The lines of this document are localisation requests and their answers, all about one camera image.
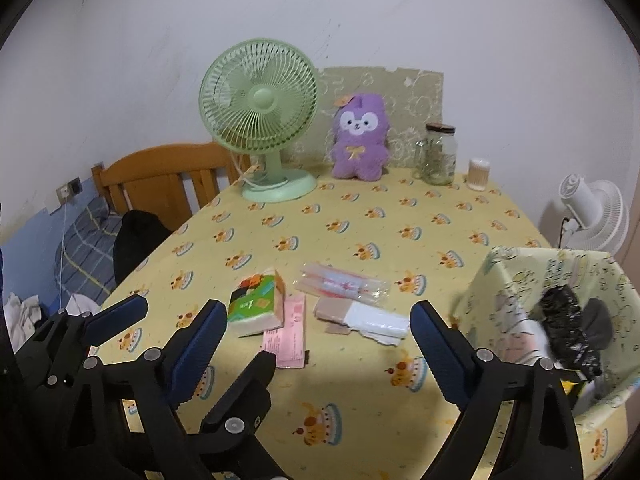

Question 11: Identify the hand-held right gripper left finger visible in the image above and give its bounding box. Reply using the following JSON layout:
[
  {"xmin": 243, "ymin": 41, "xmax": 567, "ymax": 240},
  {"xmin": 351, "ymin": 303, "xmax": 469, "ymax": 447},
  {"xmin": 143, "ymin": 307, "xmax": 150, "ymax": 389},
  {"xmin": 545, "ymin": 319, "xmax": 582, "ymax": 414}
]
[{"xmin": 60, "ymin": 299, "xmax": 229, "ymax": 480}]

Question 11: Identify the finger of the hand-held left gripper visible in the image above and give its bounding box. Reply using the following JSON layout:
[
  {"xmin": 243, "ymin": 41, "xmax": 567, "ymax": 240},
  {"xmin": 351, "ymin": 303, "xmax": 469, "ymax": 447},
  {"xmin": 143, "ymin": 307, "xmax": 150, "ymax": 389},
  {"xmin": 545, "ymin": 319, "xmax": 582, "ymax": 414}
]
[
  {"xmin": 17, "ymin": 294, "xmax": 149, "ymax": 389},
  {"xmin": 200, "ymin": 350, "xmax": 278, "ymax": 442}
]

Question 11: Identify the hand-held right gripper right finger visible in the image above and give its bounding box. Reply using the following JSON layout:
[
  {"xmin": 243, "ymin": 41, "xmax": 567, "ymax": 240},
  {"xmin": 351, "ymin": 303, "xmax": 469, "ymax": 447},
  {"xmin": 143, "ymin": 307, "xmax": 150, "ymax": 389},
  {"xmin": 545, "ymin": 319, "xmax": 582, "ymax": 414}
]
[{"xmin": 410, "ymin": 300, "xmax": 584, "ymax": 480}]

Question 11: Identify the colourful tissue pack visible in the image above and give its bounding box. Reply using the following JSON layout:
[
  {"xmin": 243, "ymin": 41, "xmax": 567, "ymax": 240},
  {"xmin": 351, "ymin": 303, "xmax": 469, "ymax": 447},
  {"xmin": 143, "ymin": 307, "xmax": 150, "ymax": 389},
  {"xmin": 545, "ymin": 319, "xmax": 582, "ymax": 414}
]
[{"xmin": 227, "ymin": 268, "xmax": 287, "ymax": 338}]

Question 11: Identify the pink paper packet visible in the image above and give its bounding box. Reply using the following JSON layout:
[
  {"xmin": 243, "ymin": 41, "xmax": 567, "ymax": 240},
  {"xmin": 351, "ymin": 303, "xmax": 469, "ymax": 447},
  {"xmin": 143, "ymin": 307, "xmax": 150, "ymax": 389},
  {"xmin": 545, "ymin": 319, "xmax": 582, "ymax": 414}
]
[{"xmin": 261, "ymin": 294, "xmax": 308, "ymax": 368}]

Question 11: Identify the pink cartoon packet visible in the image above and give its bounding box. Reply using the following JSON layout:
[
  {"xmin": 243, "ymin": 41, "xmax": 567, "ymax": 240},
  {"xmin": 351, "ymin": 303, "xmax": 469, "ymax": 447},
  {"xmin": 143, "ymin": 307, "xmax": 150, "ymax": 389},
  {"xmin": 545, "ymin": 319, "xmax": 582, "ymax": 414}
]
[{"xmin": 495, "ymin": 335, "xmax": 531, "ymax": 363}]

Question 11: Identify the tan white packet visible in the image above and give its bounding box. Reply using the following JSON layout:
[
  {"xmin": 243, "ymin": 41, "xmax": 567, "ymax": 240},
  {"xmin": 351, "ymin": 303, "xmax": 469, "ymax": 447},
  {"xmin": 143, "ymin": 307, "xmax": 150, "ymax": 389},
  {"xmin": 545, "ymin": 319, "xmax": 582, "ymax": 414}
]
[{"xmin": 314, "ymin": 296, "xmax": 411, "ymax": 346}]

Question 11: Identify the patterned paper box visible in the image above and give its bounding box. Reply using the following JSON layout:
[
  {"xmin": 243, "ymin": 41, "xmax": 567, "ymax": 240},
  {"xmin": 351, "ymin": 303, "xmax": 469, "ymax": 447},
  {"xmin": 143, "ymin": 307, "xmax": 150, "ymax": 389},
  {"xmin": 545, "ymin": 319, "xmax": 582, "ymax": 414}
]
[{"xmin": 452, "ymin": 246, "xmax": 640, "ymax": 476}]

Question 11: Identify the clear plastic packet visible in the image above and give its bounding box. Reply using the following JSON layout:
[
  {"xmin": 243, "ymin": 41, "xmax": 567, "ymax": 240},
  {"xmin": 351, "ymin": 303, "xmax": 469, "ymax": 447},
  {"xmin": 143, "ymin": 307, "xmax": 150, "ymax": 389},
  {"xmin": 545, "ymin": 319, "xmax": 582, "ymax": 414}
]
[{"xmin": 294, "ymin": 261, "xmax": 392, "ymax": 306}]

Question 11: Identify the black plastic bag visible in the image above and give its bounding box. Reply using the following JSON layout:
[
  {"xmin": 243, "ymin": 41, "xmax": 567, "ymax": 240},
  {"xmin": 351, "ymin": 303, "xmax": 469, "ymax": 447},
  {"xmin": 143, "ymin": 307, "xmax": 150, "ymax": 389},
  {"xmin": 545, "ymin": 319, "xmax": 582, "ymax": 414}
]
[{"xmin": 537, "ymin": 287, "xmax": 603, "ymax": 381}]

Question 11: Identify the black yellow packet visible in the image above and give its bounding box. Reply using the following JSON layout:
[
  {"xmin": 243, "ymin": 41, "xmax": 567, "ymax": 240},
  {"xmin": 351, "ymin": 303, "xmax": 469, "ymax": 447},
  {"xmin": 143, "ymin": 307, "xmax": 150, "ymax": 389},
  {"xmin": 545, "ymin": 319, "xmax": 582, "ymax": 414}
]
[{"xmin": 560, "ymin": 367, "xmax": 596, "ymax": 411}]

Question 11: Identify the white cloth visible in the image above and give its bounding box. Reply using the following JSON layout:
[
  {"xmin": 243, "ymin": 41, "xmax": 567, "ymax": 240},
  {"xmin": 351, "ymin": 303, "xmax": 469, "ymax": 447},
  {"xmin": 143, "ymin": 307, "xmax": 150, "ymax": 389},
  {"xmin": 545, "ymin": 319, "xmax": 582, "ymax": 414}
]
[{"xmin": 65, "ymin": 292, "xmax": 103, "ymax": 318}]

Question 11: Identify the black clothing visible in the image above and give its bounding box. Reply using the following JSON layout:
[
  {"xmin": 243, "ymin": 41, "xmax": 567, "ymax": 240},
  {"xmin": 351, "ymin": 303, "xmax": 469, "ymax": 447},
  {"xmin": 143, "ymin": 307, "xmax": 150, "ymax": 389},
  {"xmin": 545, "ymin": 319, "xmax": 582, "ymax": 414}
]
[{"xmin": 113, "ymin": 210, "xmax": 173, "ymax": 286}]

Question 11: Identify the blue plaid pillow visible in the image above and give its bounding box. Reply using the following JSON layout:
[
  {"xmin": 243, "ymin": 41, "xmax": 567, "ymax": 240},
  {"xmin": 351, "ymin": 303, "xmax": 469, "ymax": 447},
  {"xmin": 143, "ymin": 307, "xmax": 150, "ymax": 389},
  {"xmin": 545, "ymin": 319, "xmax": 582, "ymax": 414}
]
[{"xmin": 54, "ymin": 197, "xmax": 126, "ymax": 296}]

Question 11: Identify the pile of clothes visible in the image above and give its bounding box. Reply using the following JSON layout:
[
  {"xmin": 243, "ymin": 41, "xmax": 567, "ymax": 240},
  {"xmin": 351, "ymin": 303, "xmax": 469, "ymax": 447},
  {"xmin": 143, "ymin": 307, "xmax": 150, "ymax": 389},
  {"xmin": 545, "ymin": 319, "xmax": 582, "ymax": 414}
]
[{"xmin": 2, "ymin": 294, "xmax": 48, "ymax": 356}]

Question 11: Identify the wooden chair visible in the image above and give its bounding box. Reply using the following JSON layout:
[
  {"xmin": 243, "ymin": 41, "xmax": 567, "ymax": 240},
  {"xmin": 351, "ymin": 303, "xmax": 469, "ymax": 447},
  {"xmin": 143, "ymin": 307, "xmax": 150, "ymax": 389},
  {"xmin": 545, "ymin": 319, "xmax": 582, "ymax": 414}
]
[{"xmin": 91, "ymin": 141, "xmax": 253, "ymax": 233}]

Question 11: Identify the cotton swab container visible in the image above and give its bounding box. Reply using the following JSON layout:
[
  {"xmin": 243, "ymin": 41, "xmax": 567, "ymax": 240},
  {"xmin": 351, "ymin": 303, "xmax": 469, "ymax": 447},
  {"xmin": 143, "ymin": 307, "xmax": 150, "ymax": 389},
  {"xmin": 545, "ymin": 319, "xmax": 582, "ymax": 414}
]
[{"xmin": 466, "ymin": 158, "xmax": 489, "ymax": 191}]

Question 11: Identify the glass jar with dark lid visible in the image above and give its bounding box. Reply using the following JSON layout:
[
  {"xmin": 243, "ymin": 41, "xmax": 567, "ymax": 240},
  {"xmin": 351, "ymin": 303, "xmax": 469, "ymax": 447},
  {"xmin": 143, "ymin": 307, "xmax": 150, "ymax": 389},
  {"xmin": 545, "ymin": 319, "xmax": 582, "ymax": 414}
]
[{"xmin": 413, "ymin": 123, "xmax": 458, "ymax": 185}]

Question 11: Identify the white standing fan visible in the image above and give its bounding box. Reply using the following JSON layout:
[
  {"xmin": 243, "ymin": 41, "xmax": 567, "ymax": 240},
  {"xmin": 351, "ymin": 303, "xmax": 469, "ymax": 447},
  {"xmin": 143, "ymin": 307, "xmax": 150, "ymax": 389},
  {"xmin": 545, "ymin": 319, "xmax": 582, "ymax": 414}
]
[{"xmin": 552, "ymin": 174, "xmax": 630, "ymax": 256}]

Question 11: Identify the purple plush toy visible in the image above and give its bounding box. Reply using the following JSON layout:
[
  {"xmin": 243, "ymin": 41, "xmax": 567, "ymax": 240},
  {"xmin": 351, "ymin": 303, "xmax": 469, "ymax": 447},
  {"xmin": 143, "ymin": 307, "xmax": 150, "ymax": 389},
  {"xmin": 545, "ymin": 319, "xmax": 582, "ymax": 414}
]
[{"xmin": 331, "ymin": 92, "xmax": 391, "ymax": 181}]

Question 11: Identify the patterned beige board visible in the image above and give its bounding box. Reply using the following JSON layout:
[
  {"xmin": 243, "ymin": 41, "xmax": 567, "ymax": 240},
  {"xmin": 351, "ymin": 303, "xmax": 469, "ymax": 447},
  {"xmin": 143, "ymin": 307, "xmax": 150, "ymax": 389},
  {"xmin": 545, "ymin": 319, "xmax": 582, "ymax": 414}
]
[{"xmin": 292, "ymin": 66, "xmax": 444, "ymax": 171}]

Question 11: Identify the green desk fan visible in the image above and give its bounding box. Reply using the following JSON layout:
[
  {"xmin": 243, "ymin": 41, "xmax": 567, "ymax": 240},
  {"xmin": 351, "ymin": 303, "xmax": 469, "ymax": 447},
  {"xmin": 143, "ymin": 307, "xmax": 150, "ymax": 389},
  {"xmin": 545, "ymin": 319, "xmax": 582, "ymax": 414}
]
[{"xmin": 199, "ymin": 37, "xmax": 321, "ymax": 204}]

